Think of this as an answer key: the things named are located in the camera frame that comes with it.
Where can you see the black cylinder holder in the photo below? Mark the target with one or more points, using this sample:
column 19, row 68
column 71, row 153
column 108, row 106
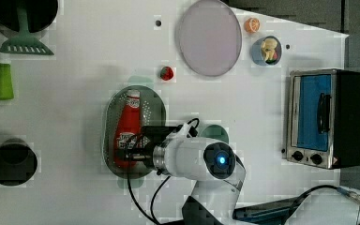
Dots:
column 39, row 13

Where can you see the green metal cup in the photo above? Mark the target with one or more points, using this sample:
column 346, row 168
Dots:
column 216, row 132

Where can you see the large grey round plate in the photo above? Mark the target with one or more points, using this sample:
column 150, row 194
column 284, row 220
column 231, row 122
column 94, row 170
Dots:
column 209, row 38

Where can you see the green slotted spatula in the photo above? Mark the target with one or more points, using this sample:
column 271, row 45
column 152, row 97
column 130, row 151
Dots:
column 24, row 42

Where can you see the red toy strawberry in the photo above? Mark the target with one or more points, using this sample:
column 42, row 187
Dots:
column 166, row 73

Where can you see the blue bowl with toy food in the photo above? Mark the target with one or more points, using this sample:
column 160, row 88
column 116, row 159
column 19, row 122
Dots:
column 266, row 51

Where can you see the black toaster oven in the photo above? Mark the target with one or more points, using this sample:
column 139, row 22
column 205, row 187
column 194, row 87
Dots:
column 323, row 127

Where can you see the green oval metal strainer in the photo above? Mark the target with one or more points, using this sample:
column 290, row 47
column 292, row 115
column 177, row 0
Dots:
column 152, row 113

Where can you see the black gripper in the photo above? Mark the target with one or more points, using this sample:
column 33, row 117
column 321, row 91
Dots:
column 140, row 147

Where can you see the red felt ketchup bottle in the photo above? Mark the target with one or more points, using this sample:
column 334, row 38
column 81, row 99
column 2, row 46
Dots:
column 129, row 124

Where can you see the orange slice toy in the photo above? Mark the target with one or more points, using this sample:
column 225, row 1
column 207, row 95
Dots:
column 252, row 25

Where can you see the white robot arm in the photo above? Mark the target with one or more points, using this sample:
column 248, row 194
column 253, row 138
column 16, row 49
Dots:
column 217, row 171

